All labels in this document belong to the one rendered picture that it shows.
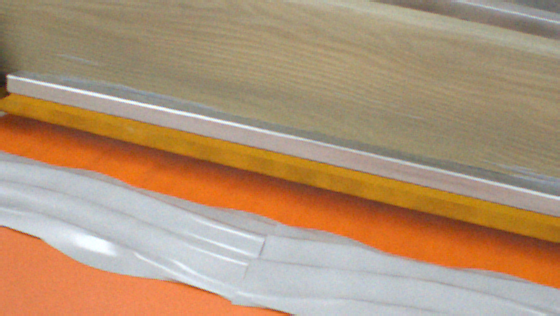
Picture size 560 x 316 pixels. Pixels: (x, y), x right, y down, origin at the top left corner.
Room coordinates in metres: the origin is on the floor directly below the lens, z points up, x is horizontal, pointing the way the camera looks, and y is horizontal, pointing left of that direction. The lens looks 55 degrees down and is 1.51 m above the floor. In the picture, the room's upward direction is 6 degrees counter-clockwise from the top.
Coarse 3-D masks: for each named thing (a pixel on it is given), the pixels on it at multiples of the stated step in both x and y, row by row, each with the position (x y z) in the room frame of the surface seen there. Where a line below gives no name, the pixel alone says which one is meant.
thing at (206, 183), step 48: (0, 144) 0.23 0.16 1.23; (48, 144) 0.23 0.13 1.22; (96, 144) 0.23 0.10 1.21; (192, 192) 0.18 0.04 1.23; (240, 192) 0.19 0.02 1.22; (288, 192) 0.19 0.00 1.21; (0, 240) 0.14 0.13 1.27; (0, 288) 0.11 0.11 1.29; (48, 288) 0.11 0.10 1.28; (96, 288) 0.11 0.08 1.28; (144, 288) 0.11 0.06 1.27; (192, 288) 0.11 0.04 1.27
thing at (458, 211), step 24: (48, 120) 0.25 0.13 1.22; (72, 120) 0.24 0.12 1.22; (96, 120) 0.24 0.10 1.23; (144, 144) 0.22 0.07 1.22; (168, 144) 0.22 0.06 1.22; (192, 144) 0.22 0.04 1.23; (240, 168) 0.20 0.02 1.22; (264, 168) 0.20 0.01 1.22; (288, 168) 0.19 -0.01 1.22; (360, 192) 0.18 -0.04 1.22; (384, 192) 0.17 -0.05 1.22; (408, 192) 0.17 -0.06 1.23; (456, 216) 0.16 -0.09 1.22; (480, 216) 0.15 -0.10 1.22; (504, 216) 0.15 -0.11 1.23; (552, 240) 0.14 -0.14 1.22
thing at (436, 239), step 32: (320, 192) 0.19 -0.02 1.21; (288, 224) 0.16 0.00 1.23; (320, 224) 0.16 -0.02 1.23; (352, 224) 0.16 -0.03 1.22; (384, 224) 0.16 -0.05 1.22; (416, 224) 0.16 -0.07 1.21; (448, 224) 0.16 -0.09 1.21; (416, 256) 0.13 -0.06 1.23; (448, 256) 0.13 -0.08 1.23; (480, 256) 0.13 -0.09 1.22; (512, 256) 0.13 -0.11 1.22; (544, 256) 0.13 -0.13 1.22
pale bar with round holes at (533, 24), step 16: (368, 0) 0.40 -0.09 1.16; (384, 0) 0.39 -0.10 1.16; (400, 0) 0.39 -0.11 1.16; (416, 0) 0.38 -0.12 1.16; (432, 0) 0.38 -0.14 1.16; (448, 0) 0.38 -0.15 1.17; (464, 0) 0.38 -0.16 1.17; (480, 0) 0.39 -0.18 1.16; (496, 0) 0.40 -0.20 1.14; (464, 16) 0.37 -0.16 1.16; (480, 16) 0.36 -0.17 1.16; (496, 16) 0.36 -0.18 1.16; (512, 16) 0.36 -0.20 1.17; (528, 16) 0.35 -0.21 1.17; (544, 16) 0.36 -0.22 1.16; (528, 32) 0.35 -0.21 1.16; (544, 32) 0.34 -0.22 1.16
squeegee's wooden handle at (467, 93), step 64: (0, 0) 0.29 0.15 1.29; (64, 0) 0.27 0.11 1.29; (128, 0) 0.26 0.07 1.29; (192, 0) 0.25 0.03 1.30; (256, 0) 0.24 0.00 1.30; (320, 0) 0.23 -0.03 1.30; (0, 64) 0.27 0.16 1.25; (64, 64) 0.25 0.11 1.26; (128, 64) 0.24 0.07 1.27; (192, 64) 0.23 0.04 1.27; (256, 64) 0.22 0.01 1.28; (320, 64) 0.21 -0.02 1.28; (384, 64) 0.20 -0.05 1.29; (448, 64) 0.20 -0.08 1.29; (512, 64) 0.19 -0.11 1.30; (320, 128) 0.19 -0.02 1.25; (384, 128) 0.19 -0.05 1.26; (448, 128) 0.18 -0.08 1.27; (512, 128) 0.17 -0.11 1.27
